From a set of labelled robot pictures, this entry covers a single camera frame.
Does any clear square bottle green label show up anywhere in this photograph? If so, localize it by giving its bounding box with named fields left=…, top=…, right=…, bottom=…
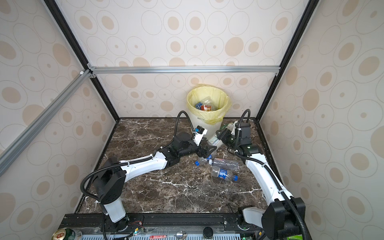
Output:
left=208, top=123, right=234, bottom=148

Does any Pepsi label clear bottle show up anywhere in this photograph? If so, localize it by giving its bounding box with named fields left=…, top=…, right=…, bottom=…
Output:
left=195, top=153, right=216, bottom=167

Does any clear bottle blue cap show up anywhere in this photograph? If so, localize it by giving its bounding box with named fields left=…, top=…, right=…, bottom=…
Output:
left=211, top=166, right=238, bottom=182

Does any orange juice bottle red label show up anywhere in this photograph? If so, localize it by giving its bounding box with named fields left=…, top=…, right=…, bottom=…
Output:
left=200, top=105, right=212, bottom=112

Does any blue label bottle white cap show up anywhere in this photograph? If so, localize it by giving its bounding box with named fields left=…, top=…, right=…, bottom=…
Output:
left=195, top=102, right=204, bottom=110

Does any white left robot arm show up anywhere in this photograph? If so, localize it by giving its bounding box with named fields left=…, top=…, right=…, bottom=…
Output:
left=91, top=132, right=217, bottom=223

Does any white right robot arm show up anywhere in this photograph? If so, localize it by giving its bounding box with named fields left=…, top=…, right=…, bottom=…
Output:
left=216, top=122, right=311, bottom=240

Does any white ribbed waste bin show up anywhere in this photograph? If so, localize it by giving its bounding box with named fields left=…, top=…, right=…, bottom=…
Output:
left=190, top=114, right=223, bottom=139

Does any clear bottle dark label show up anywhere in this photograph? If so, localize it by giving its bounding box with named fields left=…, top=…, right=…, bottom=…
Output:
left=208, top=158, right=240, bottom=171

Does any green beer can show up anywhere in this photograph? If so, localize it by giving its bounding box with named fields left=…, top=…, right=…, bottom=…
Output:
left=52, top=228, right=83, bottom=240

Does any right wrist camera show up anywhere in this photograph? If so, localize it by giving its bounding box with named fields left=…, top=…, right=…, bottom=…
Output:
left=231, top=121, right=241, bottom=136

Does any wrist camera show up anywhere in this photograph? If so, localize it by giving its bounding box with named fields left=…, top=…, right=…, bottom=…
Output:
left=231, top=121, right=241, bottom=136
left=193, top=126, right=208, bottom=146

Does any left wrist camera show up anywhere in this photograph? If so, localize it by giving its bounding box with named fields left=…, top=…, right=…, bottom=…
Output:
left=193, top=126, right=208, bottom=146

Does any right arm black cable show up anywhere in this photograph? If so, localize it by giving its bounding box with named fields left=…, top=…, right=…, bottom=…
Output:
left=234, top=108, right=310, bottom=240

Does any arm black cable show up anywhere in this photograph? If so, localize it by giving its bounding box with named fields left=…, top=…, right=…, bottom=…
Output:
left=234, top=108, right=310, bottom=240
left=79, top=110, right=196, bottom=202

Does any horizontal aluminium rail back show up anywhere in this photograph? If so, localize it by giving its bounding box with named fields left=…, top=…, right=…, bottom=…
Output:
left=88, top=66, right=281, bottom=74

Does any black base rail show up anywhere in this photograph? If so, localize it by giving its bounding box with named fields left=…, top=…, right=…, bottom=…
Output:
left=59, top=211, right=313, bottom=240

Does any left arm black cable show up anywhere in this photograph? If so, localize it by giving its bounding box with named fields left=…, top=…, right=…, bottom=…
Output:
left=79, top=110, right=196, bottom=202

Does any black right corner post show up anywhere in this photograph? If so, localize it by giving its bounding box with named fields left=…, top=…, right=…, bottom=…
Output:
left=256, top=0, right=319, bottom=123

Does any diagonal aluminium rail left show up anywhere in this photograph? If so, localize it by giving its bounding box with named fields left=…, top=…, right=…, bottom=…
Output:
left=1, top=70, right=91, bottom=175

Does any black corner frame post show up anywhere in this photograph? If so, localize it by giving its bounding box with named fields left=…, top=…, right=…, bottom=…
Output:
left=44, top=0, right=120, bottom=122

